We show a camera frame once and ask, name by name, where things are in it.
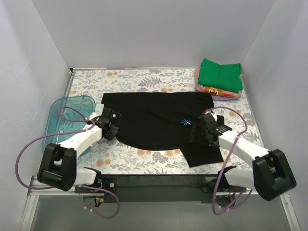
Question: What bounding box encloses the black t-shirt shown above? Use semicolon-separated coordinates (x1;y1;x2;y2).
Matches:
102;91;223;167

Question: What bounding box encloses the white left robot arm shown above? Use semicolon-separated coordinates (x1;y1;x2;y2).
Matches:
37;108;122;193

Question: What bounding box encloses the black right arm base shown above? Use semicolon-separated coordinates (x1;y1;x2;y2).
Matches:
197;177;246;198

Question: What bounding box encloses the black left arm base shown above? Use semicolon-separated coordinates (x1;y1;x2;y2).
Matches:
74;177;117;193

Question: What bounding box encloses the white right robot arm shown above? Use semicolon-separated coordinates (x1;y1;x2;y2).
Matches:
190;113;297;201

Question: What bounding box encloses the lavender folded t-shirt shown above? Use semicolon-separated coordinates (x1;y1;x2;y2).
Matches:
212;95;238;101

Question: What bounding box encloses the teal plastic bin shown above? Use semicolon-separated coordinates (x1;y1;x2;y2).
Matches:
42;95;97;158

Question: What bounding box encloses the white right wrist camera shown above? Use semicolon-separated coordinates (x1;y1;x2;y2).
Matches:
211;113;225;126

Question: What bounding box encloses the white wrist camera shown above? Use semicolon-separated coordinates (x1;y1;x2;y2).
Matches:
211;113;225;126
87;112;101;124

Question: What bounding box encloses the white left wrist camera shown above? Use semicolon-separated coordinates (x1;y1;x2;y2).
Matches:
87;112;101;124

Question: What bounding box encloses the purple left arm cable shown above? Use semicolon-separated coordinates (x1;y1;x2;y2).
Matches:
14;106;120;219

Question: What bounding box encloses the aluminium frame rail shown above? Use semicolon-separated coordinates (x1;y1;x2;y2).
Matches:
20;175;300;231

